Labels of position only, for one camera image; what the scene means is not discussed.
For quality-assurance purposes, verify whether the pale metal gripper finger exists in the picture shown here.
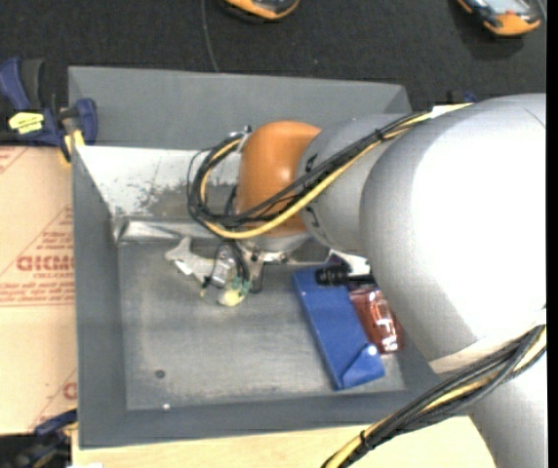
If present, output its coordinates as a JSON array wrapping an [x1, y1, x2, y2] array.
[[163, 235, 215, 268], [174, 259, 216, 285]]

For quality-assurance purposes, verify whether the pale yellow small lump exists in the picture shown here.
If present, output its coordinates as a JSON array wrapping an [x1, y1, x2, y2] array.
[[217, 288, 247, 308]]

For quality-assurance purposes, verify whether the grey metal bin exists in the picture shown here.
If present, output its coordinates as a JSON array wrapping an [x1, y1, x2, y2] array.
[[66, 64, 473, 449]]

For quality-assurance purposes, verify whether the blue flat box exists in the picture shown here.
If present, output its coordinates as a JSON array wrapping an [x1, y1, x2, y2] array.
[[291, 266, 386, 392]]

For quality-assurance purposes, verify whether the red clear plastic packet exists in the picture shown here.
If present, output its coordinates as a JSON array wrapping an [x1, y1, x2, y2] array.
[[348, 284, 405, 355]]

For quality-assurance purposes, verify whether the brown cardboard board, red print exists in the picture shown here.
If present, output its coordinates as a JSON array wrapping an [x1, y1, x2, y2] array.
[[0, 144, 79, 438]]

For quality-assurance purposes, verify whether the black cylinder on white bracket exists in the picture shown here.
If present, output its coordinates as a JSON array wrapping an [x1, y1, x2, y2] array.
[[314, 251, 376, 288]]

